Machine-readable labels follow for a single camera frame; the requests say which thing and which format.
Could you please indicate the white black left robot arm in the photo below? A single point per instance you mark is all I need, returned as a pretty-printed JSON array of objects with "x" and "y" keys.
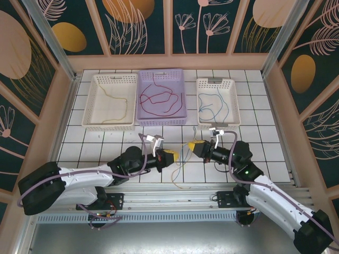
[{"x": 84, "y": 182}]

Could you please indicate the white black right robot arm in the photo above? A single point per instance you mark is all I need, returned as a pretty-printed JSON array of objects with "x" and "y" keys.
[{"x": 270, "y": 201}]

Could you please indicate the large white perforated basket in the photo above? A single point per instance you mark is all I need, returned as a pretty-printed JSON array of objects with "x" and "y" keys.
[{"x": 111, "y": 111}]

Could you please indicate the purple perforated basket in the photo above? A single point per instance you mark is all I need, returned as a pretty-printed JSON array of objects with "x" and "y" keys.
[{"x": 161, "y": 84}]

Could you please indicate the grey metal sheet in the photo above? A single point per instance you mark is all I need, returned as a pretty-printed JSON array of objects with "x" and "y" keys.
[{"x": 169, "y": 238}]

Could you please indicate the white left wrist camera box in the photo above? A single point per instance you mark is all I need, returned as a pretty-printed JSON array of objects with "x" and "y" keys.
[{"x": 156, "y": 143}]

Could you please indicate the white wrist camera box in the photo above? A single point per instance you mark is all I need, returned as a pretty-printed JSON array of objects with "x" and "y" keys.
[
  {"x": 215, "y": 132},
  {"x": 156, "y": 143}
]

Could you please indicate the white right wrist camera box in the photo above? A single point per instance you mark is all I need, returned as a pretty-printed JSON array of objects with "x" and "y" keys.
[{"x": 215, "y": 132}]

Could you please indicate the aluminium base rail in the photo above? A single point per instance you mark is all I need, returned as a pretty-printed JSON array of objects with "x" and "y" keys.
[{"x": 169, "y": 197}]

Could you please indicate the aluminium side rail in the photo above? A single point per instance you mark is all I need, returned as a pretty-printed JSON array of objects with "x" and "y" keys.
[
  {"x": 72, "y": 92},
  {"x": 280, "y": 127}
]

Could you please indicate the aluminium corner post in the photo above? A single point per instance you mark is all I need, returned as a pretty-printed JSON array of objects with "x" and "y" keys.
[
  {"x": 53, "y": 45},
  {"x": 280, "y": 37}
]

